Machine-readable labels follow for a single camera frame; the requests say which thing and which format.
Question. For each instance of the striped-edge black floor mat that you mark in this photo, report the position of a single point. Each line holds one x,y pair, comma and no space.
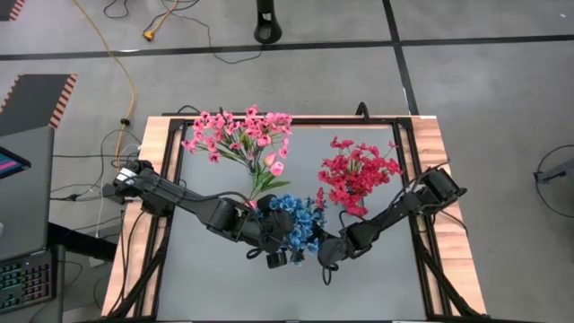
31,103
6,6

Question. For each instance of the black floor stand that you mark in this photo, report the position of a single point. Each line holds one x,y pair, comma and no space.
267,31

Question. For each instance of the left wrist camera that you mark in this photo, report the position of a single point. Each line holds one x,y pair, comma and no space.
276,260

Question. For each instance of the blue artificial flower bunch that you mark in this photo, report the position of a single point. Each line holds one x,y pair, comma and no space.
287,204

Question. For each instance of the blue glass vase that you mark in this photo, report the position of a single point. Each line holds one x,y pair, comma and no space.
361,204

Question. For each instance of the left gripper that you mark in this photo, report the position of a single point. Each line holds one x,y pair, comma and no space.
269,233

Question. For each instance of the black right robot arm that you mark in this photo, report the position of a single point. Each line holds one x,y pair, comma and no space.
394,211

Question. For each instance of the dark monitor screen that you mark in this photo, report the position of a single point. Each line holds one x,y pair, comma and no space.
9,163

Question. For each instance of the grey laptop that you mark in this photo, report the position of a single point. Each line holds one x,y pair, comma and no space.
27,211

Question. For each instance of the grey stand foot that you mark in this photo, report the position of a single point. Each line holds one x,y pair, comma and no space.
558,172

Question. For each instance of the backlit keyboard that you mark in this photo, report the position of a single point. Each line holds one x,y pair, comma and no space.
24,280

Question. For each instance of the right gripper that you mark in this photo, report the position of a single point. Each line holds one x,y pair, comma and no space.
334,252

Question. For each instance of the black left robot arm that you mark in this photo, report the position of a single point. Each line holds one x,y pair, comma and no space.
188,202

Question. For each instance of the black arched bracket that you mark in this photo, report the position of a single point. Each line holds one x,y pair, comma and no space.
362,104

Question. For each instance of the grey power adapter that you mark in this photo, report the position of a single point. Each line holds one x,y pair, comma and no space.
109,193

